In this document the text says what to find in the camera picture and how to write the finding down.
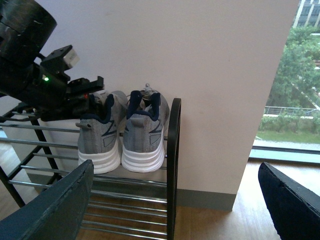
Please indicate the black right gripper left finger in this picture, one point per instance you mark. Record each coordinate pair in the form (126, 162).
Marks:
(55, 214)

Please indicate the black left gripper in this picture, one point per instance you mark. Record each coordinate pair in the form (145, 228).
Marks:
(76, 102)

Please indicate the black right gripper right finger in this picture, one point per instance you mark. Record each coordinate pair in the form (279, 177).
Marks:
(294, 209)

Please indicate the grey sneaker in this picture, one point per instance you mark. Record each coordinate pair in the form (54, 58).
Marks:
(99, 138)
(147, 115)

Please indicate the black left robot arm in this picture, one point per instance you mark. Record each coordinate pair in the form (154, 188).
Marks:
(40, 82)

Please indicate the black metal shoe rack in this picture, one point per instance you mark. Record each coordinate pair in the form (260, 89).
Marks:
(122, 206)

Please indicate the grey camera on left wrist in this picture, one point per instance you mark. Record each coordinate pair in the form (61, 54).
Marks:
(60, 60)

